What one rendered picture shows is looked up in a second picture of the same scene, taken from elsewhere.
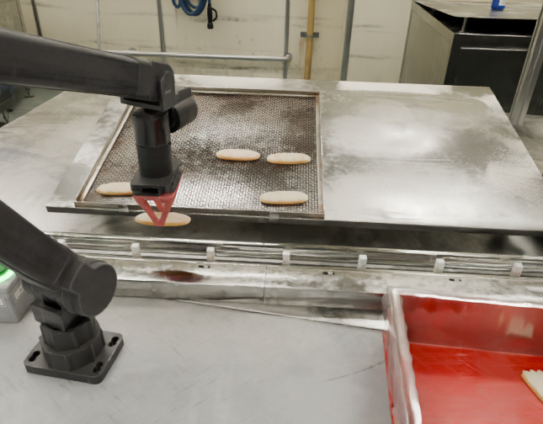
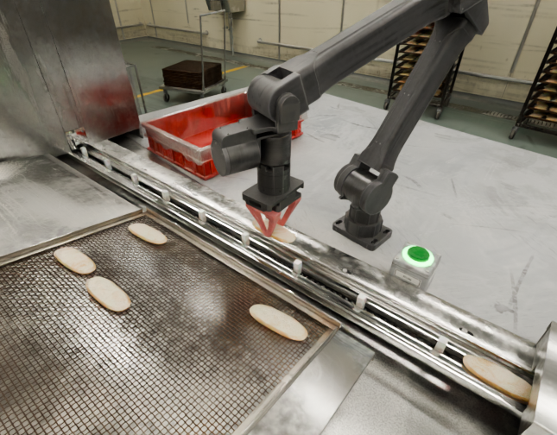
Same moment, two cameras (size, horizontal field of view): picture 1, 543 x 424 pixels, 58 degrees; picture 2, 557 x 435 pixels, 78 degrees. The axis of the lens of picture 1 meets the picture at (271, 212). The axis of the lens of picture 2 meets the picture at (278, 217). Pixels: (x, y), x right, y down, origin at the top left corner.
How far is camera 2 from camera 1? 1.26 m
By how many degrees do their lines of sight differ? 104
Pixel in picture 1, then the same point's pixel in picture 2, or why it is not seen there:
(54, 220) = (363, 404)
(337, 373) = (242, 179)
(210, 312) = not seen: hidden behind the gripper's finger
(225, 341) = not seen: hidden behind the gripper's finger
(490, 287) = (137, 161)
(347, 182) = (80, 221)
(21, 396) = (393, 223)
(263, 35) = not seen: outside the picture
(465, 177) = (8, 185)
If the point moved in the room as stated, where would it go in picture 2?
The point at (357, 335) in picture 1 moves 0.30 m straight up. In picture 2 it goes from (214, 186) to (200, 78)
